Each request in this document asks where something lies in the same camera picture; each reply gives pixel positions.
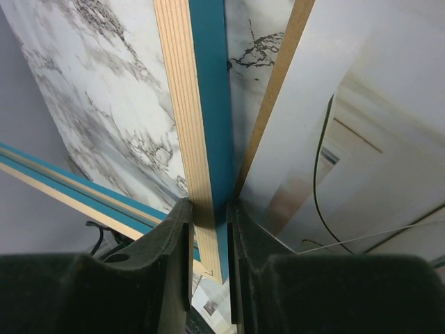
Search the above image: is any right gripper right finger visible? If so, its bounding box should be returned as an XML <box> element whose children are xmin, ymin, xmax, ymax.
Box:
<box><xmin>226</xmin><ymin>201</ymin><xmax>444</xmax><ymax>333</ymax></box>

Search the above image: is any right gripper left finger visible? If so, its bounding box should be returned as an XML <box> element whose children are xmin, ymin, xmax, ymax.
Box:
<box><xmin>1</xmin><ymin>199</ymin><xmax>193</xmax><ymax>333</ymax></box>

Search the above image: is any glossy plant photo board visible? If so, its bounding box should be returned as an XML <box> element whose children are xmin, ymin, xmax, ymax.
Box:
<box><xmin>189</xmin><ymin>0</ymin><xmax>445</xmax><ymax>330</ymax></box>

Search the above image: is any blue wooden picture frame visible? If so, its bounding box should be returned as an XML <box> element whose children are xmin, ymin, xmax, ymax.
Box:
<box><xmin>1</xmin><ymin>1</ymin><xmax>234</xmax><ymax>283</ymax></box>

